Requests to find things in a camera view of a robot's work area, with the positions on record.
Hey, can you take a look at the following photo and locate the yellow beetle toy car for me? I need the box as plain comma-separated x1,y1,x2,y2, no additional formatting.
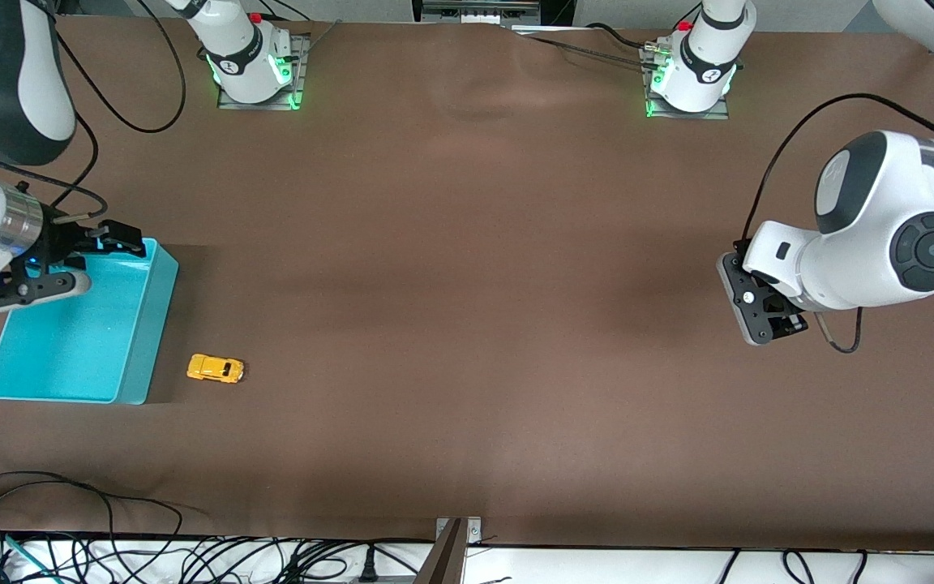
186,354,246,385

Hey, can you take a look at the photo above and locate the teal plastic bin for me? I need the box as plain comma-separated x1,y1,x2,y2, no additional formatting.
0,237,181,406

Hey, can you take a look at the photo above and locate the brown table cover sheet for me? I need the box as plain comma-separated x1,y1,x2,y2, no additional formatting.
0,15,934,553

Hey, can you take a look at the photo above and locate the grey power strip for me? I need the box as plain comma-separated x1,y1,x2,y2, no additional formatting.
421,0,542,26

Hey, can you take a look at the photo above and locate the black cable with metal plug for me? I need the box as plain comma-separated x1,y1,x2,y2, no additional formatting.
0,105,109,222
812,307,864,355

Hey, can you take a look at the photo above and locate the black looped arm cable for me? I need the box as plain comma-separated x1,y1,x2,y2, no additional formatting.
54,0,189,135

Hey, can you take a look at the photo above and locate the grey metal base plate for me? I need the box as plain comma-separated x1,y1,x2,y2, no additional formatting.
643,45,732,121
216,32,311,111

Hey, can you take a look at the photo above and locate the black long arm cable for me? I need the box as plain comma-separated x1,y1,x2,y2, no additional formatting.
739,0,934,244

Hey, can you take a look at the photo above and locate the black wide loop floor cable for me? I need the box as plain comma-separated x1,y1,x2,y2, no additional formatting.
0,470,210,584

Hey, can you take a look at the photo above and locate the black cable behind base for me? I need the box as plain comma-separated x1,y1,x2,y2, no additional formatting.
256,0,319,24

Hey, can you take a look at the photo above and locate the teal thin cable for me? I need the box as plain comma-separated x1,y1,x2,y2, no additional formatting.
0,529,63,584

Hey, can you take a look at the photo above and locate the black thick table cable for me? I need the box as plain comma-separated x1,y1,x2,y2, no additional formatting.
585,22,664,53

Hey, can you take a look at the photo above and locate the thin dark table cable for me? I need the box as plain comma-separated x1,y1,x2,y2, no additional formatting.
514,29,651,68

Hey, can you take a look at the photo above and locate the black tangled floor cable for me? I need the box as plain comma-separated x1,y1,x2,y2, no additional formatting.
70,535,435,584

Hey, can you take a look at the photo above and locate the small metal clamp bracket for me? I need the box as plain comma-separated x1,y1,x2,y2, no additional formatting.
435,517,483,545

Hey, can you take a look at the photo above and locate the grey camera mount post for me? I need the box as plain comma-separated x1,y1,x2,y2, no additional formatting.
413,519,469,584

